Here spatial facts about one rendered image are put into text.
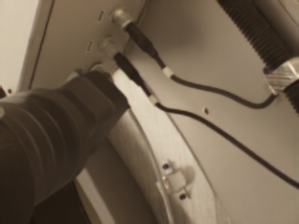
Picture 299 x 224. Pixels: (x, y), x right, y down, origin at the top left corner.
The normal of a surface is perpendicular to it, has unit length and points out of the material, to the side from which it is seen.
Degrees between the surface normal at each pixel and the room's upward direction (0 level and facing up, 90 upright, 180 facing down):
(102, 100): 47
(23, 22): 90
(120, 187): 55
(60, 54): 133
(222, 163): 90
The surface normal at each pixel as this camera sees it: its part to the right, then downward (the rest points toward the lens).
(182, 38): -0.71, 0.28
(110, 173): 0.45, -0.53
